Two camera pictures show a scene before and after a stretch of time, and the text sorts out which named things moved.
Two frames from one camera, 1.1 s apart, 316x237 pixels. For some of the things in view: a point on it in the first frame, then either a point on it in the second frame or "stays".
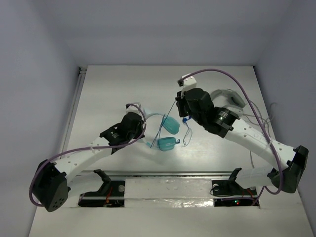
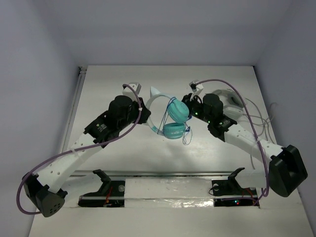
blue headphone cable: x=162 y=124 -> x=187 y=136
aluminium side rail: x=82 y=76 stays
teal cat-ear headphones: x=172 y=126 -> x=177 y=111
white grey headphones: x=236 y=103 stays
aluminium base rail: x=176 y=174 stays
